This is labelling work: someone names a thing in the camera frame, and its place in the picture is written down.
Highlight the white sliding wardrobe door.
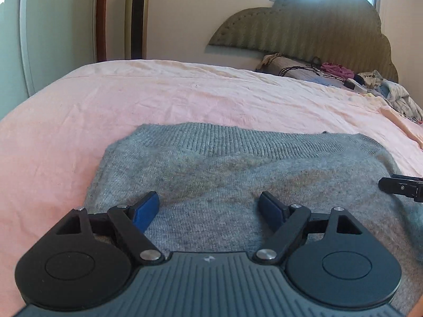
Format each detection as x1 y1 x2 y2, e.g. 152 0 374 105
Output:
0 0 100 121

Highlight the pink crumpled cloth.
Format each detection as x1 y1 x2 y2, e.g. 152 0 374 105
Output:
319 62 355 78

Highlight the pile of mixed clothes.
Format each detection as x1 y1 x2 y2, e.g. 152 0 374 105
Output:
355 69 423 123

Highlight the brown wooden door frame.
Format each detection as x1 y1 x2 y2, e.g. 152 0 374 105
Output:
95 0 109 63

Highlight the gold tower fan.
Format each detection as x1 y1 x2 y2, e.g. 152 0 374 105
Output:
125 0 149 60

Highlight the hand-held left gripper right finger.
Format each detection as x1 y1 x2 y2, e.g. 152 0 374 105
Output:
253 191 365 265

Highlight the olive padded headboard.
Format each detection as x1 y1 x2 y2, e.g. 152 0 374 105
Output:
208 0 399 83

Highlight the grey knitted pillow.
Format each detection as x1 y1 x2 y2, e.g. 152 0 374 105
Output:
255 53 327 82

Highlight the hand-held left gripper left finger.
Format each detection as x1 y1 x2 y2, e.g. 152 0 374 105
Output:
54 191 165 265

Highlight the grey navy-sleeved sequin sweater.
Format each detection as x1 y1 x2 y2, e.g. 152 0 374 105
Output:
82 122 423 317

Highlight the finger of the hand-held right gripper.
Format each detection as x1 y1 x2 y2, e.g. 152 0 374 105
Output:
378 174 423 203

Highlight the pink bed sheet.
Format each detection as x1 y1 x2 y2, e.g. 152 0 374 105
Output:
0 59 423 317

